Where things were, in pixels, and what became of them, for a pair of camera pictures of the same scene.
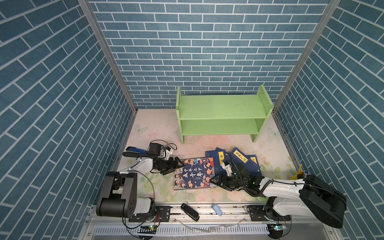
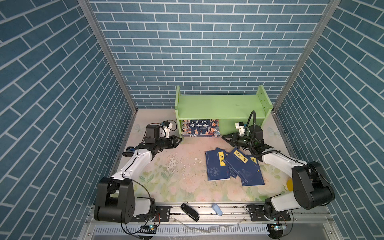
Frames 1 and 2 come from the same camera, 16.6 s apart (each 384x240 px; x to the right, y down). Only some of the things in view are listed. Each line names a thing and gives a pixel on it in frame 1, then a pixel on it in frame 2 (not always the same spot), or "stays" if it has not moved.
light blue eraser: (217, 209) stays
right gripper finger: (226, 186) -> (236, 143)
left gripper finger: (176, 161) -> (176, 137)
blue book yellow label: (219, 156) stays
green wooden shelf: (223, 114) stays
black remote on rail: (190, 211) stays
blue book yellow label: (250, 161) stays
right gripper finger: (222, 178) -> (230, 137)
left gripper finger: (170, 171) -> (174, 146)
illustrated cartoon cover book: (196, 173) -> (200, 128)
